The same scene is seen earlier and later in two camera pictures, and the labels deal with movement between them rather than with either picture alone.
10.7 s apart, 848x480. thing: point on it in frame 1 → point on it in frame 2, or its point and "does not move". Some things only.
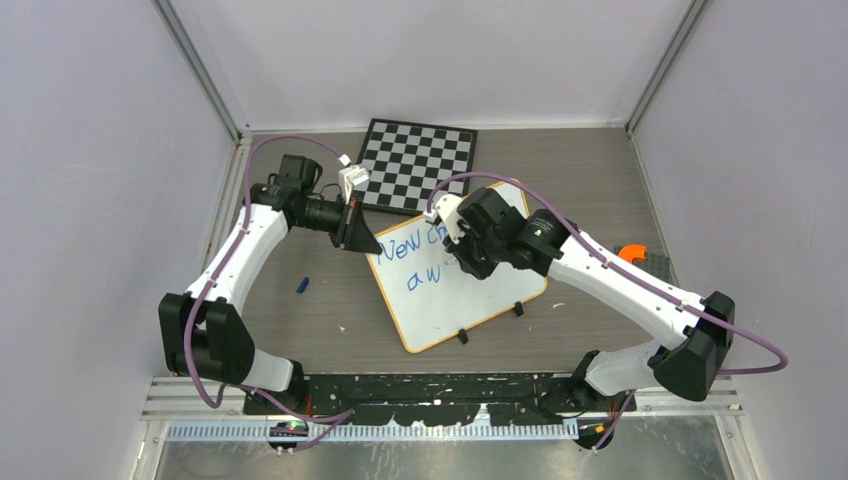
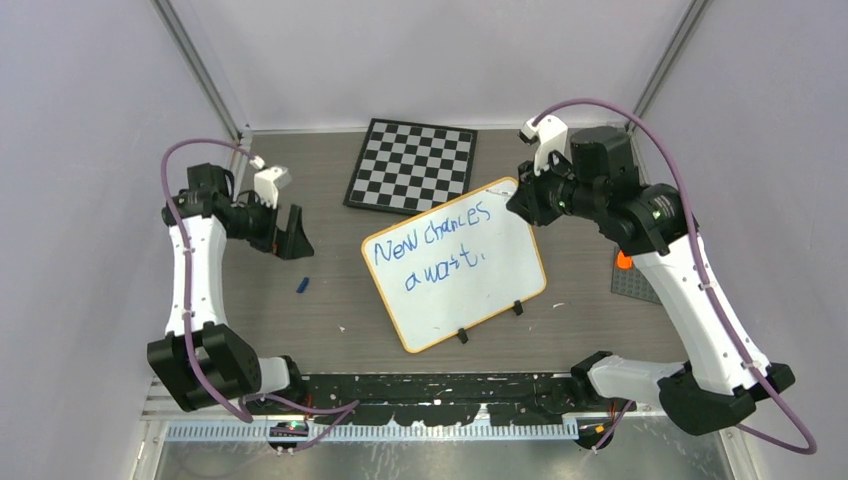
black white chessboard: [407, 162] does not move
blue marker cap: [302, 286] does not move
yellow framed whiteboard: [429, 297] does not move
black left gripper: [355, 236] → [291, 243]
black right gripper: [480, 269] → [527, 198]
